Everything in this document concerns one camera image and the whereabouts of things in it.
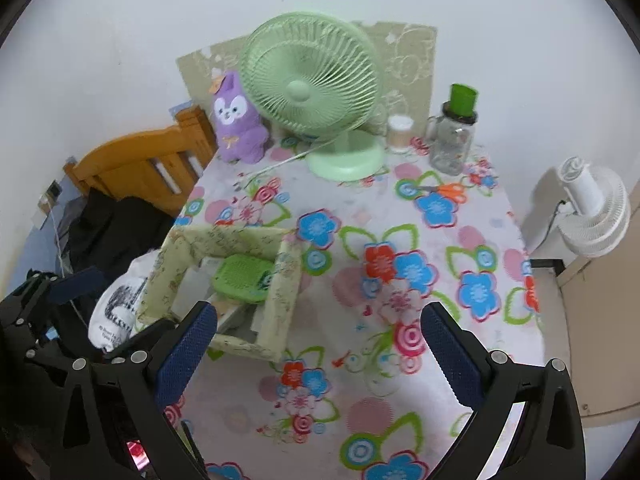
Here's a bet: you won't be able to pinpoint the black fan cable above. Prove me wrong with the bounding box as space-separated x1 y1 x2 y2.
530 200 571 253

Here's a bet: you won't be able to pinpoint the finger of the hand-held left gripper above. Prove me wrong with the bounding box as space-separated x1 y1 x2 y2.
27 266 110 311
102 317 177 363

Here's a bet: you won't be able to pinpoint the glass jar with green lid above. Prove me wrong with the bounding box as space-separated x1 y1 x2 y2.
426 83 479 176

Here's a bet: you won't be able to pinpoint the beige wooden panel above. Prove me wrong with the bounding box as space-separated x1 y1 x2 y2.
555 50 640 428

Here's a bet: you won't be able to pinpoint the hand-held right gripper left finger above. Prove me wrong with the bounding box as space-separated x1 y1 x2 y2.
62 301 219 480

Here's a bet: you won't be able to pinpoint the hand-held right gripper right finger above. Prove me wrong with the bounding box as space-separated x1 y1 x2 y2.
421 302 586 480

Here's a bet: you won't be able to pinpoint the yellow patterned storage box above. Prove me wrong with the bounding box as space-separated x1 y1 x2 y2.
135 225 304 363

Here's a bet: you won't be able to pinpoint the white standing fan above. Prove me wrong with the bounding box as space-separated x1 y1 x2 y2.
555 156 631 258

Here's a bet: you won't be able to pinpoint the cotton swab container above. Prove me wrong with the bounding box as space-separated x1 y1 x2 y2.
387 115 416 155

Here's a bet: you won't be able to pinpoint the black clothing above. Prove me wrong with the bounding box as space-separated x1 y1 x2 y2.
65 190 176 281

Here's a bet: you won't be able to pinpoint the green round speaker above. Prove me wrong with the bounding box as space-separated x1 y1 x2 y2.
211 254 277 303

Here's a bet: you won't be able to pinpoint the orange scissors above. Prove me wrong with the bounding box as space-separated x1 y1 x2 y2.
415 182 467 201

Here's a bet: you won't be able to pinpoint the wooden chair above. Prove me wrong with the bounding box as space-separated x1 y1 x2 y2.
63 105 219 218

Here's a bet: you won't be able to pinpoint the purple plush toy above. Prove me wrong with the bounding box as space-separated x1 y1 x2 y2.
210 72 271 164

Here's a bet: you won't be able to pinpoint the green desk fan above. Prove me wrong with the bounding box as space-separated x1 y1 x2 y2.
238 10 386 181

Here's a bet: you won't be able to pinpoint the white fan cable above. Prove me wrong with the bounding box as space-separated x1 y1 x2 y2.
237 140 331 181

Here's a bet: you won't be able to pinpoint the floral tablecloth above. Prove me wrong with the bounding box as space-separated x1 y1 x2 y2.
165 145 546 480

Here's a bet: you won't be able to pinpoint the white printed bag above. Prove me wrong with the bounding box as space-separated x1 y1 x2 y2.
88 251 163 353

